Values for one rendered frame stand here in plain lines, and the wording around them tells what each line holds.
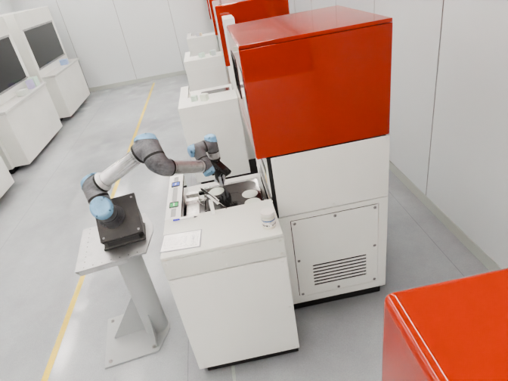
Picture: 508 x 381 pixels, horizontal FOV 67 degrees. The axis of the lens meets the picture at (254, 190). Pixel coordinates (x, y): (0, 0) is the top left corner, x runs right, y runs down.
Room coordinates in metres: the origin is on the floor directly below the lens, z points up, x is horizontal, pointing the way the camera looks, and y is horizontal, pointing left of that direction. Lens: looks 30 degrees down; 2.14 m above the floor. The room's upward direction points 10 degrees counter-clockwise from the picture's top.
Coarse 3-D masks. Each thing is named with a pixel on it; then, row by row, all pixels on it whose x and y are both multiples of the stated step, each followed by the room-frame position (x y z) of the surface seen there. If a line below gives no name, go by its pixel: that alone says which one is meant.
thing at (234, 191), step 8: (232, 184) 2.24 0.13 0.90; (240, 184) 2.22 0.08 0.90; (248, 184) 2.20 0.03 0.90; (256, 184) 2.18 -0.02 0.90; (224, 192) 2.16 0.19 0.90; (232, 192) 2.14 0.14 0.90; (240, 192) 2.12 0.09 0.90; (208, 200) 2.09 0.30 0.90; (224, 200) 2.05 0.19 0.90; (232, 200) 2.04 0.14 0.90; (240, 200) 2.02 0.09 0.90; (208, 208) 2.00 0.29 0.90; (216, 208) 1.98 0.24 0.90; (224, 208) 1.97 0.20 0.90
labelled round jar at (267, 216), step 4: (264, 208) 1.64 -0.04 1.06; (268, 208) 1.64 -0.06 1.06; (260, 212) 1.61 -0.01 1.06; (264, 212) 1.60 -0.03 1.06; (268, 212) 1.60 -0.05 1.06; (272, 212) 1.59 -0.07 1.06; (264, 216) 1.59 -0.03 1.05; (268, 216) 1.58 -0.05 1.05; (272, 216) 1.59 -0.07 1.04; (264, 220) 1.59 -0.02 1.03; (268, 220) 1.58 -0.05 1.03; (272, 220) 1.58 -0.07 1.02; (264, 224) 1.59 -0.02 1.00; (268, 224) 1.58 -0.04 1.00; (272, 224) 1.58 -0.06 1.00; (264, 228) 1.60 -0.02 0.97; (268, 228) 1.58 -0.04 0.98; (272, 228) 1.58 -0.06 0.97
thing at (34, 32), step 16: (0, 16) 7.52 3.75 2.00; (16, 16) 7.62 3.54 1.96; (32, 16) 8.30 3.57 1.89; (48, 16) 9.16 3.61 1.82; (16, 32) 7.53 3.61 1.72; (32, 32) 8.00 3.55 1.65; (48, 32) 8.81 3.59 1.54; (32, 48) 7.69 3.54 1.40; (48, 48) 8.46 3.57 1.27; (32, 64) 7.53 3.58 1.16; (48, 64) 8.13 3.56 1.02; (64, 64) 8.58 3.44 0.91; (48, 80) 7.61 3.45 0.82; (64, 80) 8.03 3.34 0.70; (80, 80) 8.94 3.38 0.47; (64, 96) 7.71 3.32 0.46; (80, 96) 8.56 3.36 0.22; (64, 112) 7.62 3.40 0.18
